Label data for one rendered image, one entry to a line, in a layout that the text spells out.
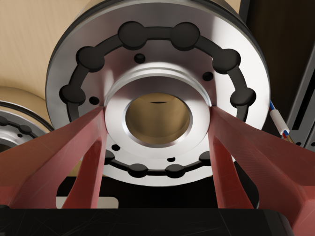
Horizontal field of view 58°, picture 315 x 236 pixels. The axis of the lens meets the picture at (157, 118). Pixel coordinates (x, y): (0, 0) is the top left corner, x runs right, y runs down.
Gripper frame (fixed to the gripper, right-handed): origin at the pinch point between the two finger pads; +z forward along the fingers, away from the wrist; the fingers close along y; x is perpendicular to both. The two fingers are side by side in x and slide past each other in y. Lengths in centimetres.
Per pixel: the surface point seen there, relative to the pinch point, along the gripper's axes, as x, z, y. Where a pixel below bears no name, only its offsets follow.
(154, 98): 5.1, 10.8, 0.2
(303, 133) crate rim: 2.0, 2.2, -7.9
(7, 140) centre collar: 8.4, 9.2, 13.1
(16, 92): 5.3, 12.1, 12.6
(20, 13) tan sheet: -1.5, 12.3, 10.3
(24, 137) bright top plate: 8.5, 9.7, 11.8
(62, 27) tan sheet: -0.4, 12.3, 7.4
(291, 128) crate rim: 1.7, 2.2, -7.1
